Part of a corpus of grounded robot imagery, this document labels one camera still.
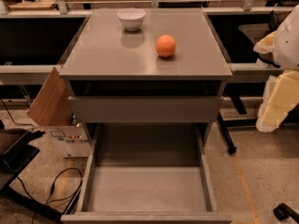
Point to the yellowed padded gripper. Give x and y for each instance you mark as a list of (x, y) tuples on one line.
[(288, 47)]

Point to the grey drawer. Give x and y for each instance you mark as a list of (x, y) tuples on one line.
[(145, 109), (147, 175)]

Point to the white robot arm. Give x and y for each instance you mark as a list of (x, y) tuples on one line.
[(290, 26)]

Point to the grey drawer cabinet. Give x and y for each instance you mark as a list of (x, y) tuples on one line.
[(108, 61)]

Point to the grey top drawer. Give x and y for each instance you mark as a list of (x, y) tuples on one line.
[(145, 109)]

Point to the black caster wheel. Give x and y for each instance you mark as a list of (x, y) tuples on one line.
[(283, 211)]

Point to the orange ball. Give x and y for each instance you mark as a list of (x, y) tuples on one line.
[(166, 46)]

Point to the white ceramic bowl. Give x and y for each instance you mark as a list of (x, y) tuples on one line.
[(131, 18)]

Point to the white printed box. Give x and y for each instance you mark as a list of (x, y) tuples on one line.
[(71, 141)]

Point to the brown cardboard box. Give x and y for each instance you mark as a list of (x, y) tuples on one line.
[(51, 107)]

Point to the black stand on left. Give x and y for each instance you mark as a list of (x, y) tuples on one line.
[(16, 153)]

